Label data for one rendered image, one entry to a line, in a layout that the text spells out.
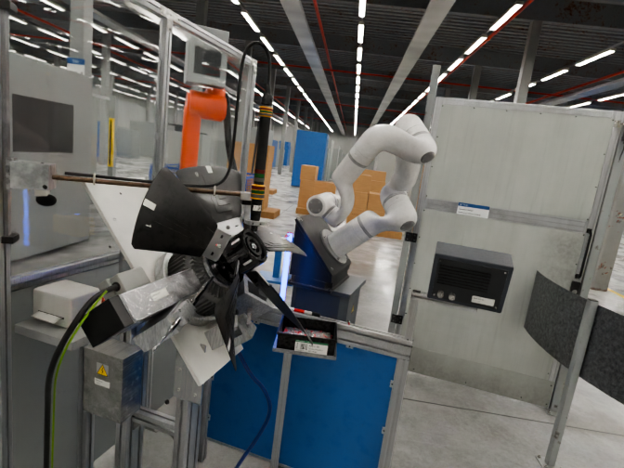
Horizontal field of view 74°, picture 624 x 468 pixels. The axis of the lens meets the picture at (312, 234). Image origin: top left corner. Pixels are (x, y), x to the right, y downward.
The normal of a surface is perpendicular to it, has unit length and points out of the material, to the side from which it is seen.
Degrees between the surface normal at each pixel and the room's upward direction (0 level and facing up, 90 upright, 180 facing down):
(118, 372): 90
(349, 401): 90
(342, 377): 90
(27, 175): 90
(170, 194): 75
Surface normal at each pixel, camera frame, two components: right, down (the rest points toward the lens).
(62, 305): -0.31, 0.15
